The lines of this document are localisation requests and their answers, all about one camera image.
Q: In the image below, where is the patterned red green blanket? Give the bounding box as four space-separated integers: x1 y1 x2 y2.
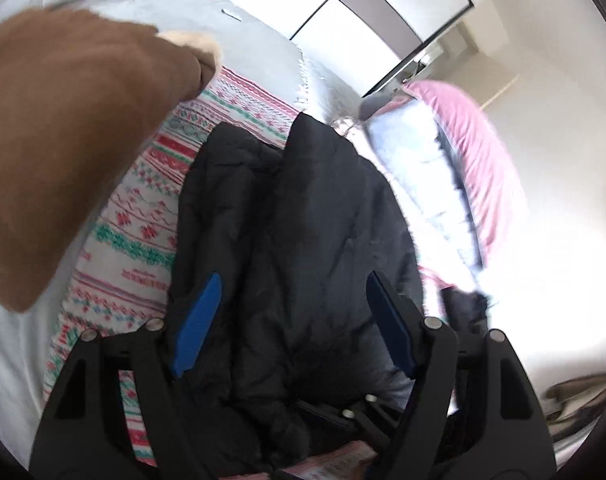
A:
43 65 384 480

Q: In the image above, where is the white bedding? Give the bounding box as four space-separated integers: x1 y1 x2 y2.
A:
0 290 68 461

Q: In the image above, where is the brown garment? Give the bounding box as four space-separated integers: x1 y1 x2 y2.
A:
0 7 224 313

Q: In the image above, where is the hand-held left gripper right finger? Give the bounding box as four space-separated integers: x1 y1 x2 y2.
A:
365 271 558 480

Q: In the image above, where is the white sliding door wardrobe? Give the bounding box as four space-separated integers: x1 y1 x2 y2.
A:
223 0 476 98

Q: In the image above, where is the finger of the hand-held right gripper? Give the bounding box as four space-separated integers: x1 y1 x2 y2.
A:
295 394 401 448

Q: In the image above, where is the bed with grey sheet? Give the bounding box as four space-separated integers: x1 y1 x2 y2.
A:
0 0 374 461

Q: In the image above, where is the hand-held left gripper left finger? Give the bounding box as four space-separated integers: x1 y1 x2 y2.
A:
29 272 224 480

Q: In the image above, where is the black puffy jacket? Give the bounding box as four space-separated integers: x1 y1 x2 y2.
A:
440 287 491 341

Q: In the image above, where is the black collared quilted jacket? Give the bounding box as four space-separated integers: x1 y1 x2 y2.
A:
165 112 424 476

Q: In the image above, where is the pink velvet pillow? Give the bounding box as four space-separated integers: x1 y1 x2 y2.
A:
403 80 528 271

